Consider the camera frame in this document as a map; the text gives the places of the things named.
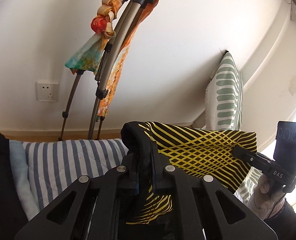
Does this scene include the blue white striped quilt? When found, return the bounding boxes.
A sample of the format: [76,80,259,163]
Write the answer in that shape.
[23,139,128,210]

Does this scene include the grey metal tripod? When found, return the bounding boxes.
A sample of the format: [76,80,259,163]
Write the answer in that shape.
[58,0,157,141]

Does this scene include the white wall socket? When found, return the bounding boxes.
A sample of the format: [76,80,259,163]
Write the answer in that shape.
[36,82,59,102]

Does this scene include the orange floral scarf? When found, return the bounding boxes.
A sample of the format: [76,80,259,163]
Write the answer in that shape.
[64,0,161,118]

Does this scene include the black pants with yellow lines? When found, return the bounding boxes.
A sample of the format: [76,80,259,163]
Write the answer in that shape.
[120,120,258,225]

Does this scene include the right black sleeved forearm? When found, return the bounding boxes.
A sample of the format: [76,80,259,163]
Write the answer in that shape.
[264,199,296,239]

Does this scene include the folded black garment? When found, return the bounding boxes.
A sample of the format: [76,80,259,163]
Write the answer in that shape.
[0,133,28,239]

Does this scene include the right white gloved hand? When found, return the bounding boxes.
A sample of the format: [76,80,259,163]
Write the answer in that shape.
[247,174,285,220]

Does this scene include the green patterned white pillow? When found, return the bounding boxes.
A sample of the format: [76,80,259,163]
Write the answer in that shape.
[205,51,257,204]

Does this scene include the folded light blue garment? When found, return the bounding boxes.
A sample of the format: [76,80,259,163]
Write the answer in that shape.
[9,140,40,221]

